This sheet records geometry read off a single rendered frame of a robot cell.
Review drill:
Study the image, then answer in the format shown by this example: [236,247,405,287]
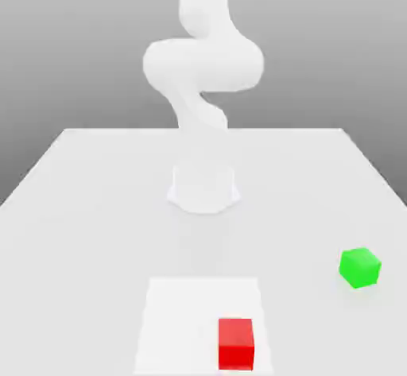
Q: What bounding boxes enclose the small green cube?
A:
[338,246,382,290]

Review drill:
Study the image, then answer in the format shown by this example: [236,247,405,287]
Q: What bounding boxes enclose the small red cube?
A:
[218,317,255,372]

